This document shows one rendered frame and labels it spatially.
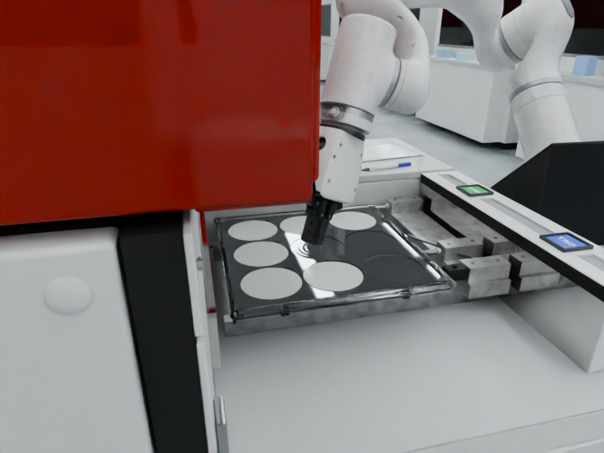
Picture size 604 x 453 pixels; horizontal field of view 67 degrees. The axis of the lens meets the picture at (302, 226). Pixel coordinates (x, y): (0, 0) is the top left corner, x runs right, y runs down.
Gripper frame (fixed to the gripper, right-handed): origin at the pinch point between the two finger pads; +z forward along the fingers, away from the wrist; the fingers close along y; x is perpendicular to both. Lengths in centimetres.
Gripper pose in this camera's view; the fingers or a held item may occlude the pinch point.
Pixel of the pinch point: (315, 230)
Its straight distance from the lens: 69.7
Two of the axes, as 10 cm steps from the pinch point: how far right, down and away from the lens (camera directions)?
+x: -8.0, -2.5, 5.5
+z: -2.5, 9.6, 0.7
